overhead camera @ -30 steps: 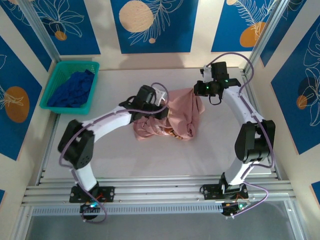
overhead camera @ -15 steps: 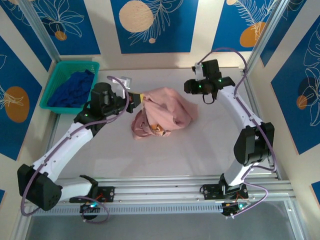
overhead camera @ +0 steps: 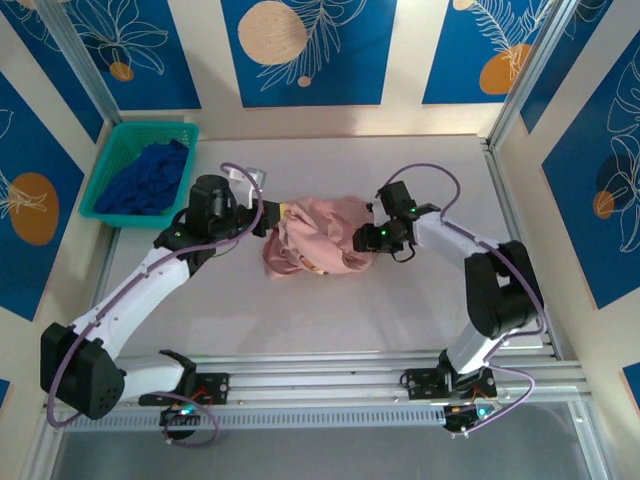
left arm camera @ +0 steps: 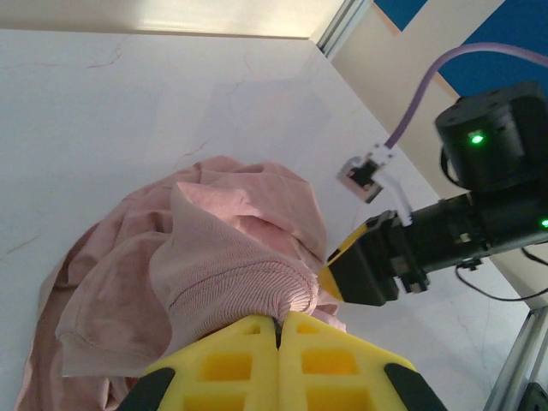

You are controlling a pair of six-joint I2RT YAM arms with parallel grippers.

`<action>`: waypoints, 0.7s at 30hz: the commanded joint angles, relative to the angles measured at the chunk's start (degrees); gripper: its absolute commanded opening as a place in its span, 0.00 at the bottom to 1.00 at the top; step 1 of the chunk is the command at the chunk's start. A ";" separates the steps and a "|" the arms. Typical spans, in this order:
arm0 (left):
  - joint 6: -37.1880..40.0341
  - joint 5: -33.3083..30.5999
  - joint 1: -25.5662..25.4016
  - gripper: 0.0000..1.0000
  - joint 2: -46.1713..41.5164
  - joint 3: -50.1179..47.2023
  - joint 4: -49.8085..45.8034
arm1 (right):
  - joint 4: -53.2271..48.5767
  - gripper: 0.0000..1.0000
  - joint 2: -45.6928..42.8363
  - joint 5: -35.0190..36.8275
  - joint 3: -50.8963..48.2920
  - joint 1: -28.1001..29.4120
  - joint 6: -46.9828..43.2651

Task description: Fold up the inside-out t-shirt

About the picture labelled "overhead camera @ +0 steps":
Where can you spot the pink t-shirt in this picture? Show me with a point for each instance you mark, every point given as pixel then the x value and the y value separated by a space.
pixel 310 235

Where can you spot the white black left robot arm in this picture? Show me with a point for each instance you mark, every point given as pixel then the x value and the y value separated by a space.
pixel 130 300

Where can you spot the blue cloth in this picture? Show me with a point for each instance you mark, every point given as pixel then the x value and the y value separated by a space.
pixel 145 180

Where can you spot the teal plastic basket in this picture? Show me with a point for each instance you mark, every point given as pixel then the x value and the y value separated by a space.
pixel 125 135

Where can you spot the blue poster white flower drawing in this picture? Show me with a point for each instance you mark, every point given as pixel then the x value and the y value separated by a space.
pixel 165 75
pixel 590 250

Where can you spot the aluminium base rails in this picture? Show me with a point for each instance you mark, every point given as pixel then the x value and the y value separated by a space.
pixel 310 385

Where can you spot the blue poster beige circle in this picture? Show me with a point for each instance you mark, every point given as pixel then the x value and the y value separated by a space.
pixel 350 75

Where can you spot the blue poster orange circle fern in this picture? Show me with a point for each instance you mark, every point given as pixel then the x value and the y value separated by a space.
pixel 450 60

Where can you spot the blue poster white line drawing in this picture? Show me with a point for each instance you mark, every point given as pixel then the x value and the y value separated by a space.
pixel 50 50
pixel 575 60

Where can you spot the blue poster sliver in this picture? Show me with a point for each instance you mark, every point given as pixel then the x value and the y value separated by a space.
pixel 4 395
pixel 634 385

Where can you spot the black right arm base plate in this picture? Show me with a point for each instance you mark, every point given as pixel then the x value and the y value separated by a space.
pixel 420 382

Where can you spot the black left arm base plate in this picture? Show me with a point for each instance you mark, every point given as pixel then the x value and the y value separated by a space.
pixel 217 385

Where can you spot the aluminium corner post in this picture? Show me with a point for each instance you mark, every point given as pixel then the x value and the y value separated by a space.
pixel 80 55
pixel 537 60

